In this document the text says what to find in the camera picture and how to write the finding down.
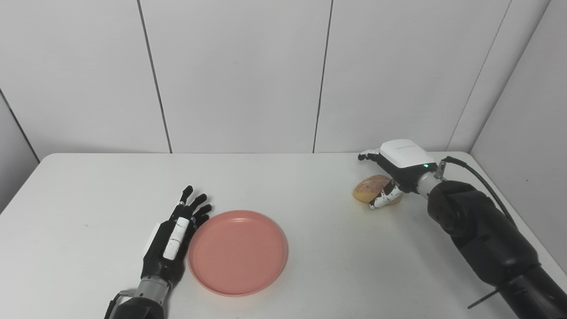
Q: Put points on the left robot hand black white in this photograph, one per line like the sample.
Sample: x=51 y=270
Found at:
x=170 y=241

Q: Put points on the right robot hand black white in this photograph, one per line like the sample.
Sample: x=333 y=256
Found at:
x=401 y=170

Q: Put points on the golden bread roll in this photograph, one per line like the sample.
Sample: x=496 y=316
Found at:
x=367 y=188

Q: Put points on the pink round plate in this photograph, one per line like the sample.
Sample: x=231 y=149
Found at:
x=238 y=252

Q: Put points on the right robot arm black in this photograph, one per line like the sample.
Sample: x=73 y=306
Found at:
x=487 y=243

